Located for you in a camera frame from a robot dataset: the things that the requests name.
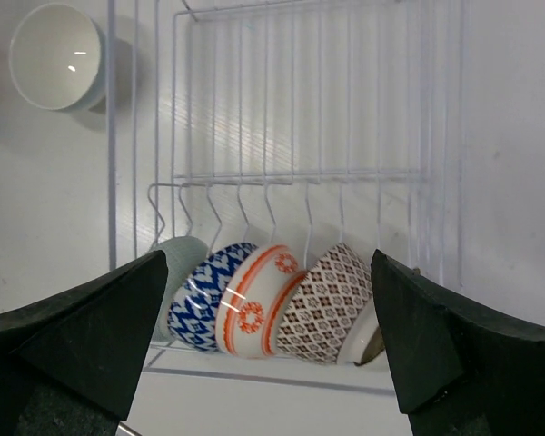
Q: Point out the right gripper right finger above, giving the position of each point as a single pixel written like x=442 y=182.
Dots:
x=458 y=367

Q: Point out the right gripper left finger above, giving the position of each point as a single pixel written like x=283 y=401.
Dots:
x=70 y=364

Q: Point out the green flower-shaped bowl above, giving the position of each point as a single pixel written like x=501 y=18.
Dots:
x=364 y=342

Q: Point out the orange geometric blue bowl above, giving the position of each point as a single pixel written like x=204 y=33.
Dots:
x=192 y=313

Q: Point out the brown patterned ceramic bowl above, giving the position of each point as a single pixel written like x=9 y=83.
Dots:
x=325 y=306

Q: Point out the grey-green ceramic bowl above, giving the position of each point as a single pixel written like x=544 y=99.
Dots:
x=182 y=254

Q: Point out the orange floral ceramic bowl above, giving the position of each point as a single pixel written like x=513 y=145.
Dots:
x=254 y=301

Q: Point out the white ceramic bowl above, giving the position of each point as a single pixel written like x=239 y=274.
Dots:
x=57 y=59

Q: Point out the white wire dish rack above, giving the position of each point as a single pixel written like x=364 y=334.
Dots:
x=308 y=123

